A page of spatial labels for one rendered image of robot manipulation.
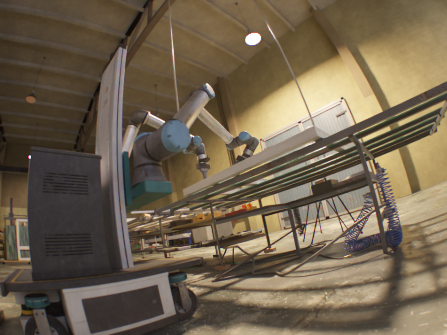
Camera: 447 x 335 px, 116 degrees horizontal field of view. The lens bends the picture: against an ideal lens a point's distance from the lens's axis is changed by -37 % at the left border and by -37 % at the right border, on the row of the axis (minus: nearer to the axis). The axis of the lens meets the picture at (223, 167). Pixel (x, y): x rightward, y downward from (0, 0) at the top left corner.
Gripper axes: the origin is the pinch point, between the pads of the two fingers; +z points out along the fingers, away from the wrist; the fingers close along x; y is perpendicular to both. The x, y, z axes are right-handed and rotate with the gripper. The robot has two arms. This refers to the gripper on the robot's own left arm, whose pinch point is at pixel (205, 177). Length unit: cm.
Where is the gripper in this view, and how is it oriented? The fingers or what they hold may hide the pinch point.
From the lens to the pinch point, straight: 206.8
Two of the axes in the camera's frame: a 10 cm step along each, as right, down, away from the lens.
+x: -7.2, -0.6, -6.9
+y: -6.7, 3.3, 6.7
